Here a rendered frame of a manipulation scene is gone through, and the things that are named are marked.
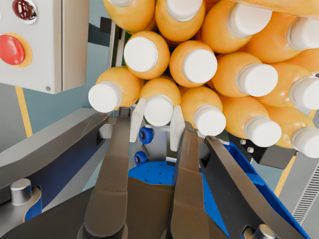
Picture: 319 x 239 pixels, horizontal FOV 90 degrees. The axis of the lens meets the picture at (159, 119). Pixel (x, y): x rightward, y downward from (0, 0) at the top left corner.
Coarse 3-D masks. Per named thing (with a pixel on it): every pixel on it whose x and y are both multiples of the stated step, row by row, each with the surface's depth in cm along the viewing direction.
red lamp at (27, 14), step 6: (18, 0) 18; (24, 0) 19; (12, 6) 19; (18, 6) 18; (24, 6) 18; (30, 6) 19; (18, 12) 19; (24, 12) 19; (30, 12) 19; (24, 18) 19; (30, 18) 20
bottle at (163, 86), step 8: (152, 80) 26; (160, 80) 25; (168, 80) 26; (144, 88) 25; (152, 88) 24; (160, 88) 24; (168, 88) 24; (176, 88) 26; (144, 96) 24; (152, 96) 22; (168, 96) 23; (176, 96) 24
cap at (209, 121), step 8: (200, 112) 22; (208, 112) 21; (216, 112) 21; (200, 120) 21; (208, 120) 21; (216, 120) 21; (224, 120) 21; (200, 128) 22; (208, 128) 22; (216, 128) 22; (224, 128) 22
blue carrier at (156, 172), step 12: (132, 168) 38; (144, 168) 38; (156, 168) 39; (168, 168) 40; (144, 180) 35; (156, 180) 35; (168, 180) 36; (204, 180) 39; (204, 192) 35; (216, 216) 30
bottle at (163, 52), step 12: (132, 36) 22; (144, 36) 21; (156, 36) 22; (156, 48) 20; (168, 48) 25; (156, 60) 21; (168, 60) 25; (132, 72) 24; (144, 72) 23; (156, 72) 24
